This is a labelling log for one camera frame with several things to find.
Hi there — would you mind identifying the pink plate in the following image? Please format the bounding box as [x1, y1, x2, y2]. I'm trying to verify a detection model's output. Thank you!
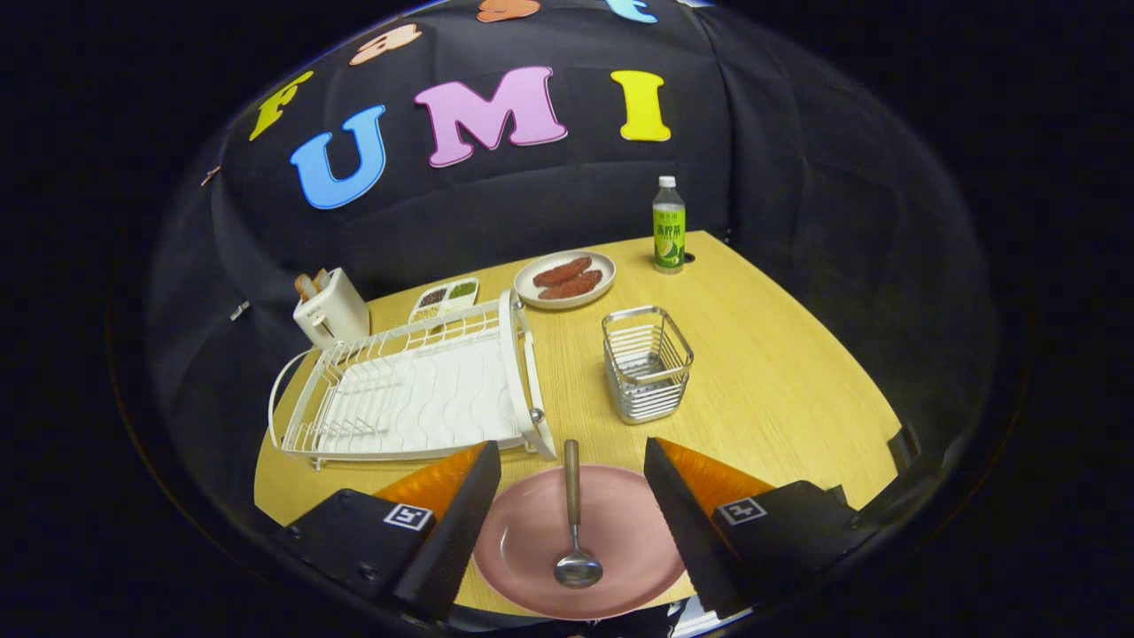
[472, 464, 687, 620]

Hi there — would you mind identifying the white dish rack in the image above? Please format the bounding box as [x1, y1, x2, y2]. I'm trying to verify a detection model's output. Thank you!
[268, 289, 558, 471]

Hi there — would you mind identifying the white compartment tray with beans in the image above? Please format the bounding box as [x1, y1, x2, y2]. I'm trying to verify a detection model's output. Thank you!
[408, 277, 480, 325]

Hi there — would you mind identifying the black backdrop cloth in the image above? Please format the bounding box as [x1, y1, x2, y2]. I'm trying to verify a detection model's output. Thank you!
[146, 0, 998, 497]

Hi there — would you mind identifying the white toaster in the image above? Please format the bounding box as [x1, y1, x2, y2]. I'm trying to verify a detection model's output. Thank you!
[293, 268, 371, 350]

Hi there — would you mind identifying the green label drink bottle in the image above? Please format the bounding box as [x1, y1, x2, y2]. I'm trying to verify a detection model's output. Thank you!
[652, 175, 687, 275]

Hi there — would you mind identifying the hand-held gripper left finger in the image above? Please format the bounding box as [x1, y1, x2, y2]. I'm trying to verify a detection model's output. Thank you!
[270, 440, 502, 623]

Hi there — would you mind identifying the white plate with sausages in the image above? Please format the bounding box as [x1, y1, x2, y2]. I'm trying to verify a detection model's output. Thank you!
[514, 250, 617, 310]

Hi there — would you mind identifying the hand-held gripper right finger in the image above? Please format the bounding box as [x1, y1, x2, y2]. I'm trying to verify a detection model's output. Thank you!
[643, 436, 887, 621]

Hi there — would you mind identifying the red sausage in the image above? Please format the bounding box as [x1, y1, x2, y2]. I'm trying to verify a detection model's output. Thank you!
[532, 256, 593, 288]
[539, 270, 604, 300]

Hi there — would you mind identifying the wooden handle metal spoon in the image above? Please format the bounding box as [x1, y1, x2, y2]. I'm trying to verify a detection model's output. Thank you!
[554, 439, 604, 590]

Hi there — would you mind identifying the metal wire basket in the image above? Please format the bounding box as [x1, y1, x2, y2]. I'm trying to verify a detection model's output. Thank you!
[602, 306, 695, 425]

